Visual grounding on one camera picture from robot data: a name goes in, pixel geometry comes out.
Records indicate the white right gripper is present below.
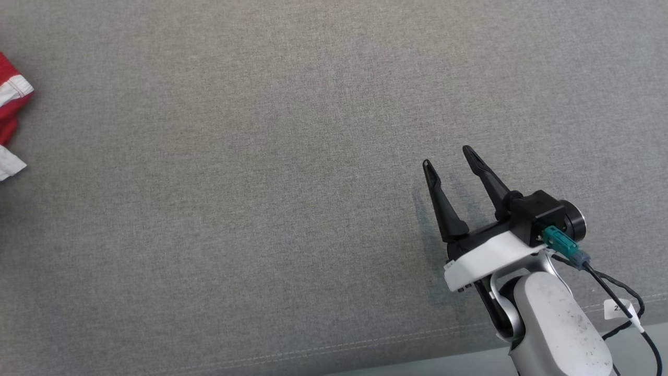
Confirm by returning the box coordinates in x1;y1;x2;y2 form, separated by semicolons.
422;145;547;293

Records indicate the red shorts number 23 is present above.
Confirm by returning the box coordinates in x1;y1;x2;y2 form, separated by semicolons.
0;52;35;181

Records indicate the black cable teal plug right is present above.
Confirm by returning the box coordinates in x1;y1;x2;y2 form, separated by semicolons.
543;226;663;376

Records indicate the white cable label tag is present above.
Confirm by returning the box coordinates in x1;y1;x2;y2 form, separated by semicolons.
604;299;640;320

